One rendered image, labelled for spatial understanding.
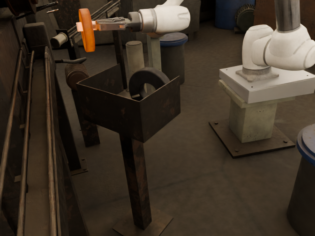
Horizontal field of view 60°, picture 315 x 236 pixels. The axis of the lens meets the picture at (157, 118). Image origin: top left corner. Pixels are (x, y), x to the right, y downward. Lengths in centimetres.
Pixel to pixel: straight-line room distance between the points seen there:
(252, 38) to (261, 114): 45
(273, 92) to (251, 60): 21
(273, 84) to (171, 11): 70
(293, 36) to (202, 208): 90
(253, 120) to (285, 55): 45
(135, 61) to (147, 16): 94
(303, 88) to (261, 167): 48
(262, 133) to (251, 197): 49
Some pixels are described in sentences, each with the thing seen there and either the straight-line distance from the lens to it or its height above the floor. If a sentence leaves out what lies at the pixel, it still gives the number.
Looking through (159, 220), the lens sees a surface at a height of 1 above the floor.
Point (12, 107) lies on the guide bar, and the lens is 84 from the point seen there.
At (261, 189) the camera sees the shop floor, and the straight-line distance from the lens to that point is 152.
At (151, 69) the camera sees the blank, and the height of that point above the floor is 75.
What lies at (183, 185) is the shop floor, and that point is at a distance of 149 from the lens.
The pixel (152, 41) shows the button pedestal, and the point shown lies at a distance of 207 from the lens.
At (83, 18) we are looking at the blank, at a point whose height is 88.
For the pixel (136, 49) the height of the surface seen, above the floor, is 48.
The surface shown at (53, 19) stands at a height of 41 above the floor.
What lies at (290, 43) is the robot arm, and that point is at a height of 67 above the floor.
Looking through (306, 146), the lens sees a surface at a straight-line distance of 113.
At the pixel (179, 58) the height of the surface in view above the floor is 25.
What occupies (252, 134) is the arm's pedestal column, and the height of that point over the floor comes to 7.
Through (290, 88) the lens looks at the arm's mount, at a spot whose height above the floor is 40.
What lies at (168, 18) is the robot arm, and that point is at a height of 84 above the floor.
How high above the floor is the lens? 106
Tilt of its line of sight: 31 degrees down
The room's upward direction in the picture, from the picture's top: 4 degrees counter-clockwise
